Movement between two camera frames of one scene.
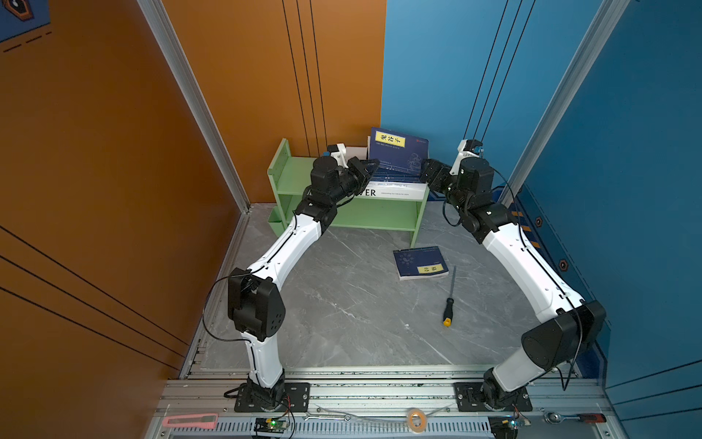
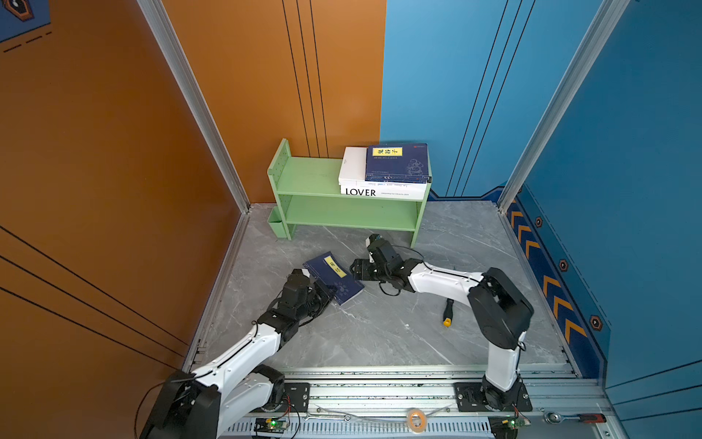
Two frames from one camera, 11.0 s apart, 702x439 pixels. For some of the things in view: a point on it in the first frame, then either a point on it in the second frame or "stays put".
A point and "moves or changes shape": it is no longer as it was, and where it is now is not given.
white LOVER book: (395, 189) stays put
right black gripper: (443, 173) → (360, 269)
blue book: (400, 155) moves or changes shape
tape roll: (417, 420) stays put
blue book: (420, 262) → (337, 279)
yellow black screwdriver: (450, 304) stays put
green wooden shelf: (289, 176) stays put
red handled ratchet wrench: (554, 417) stays put
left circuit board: (271, 424) stays put
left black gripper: (356, 171) → (324, 296)
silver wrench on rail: (346, 417) stays put
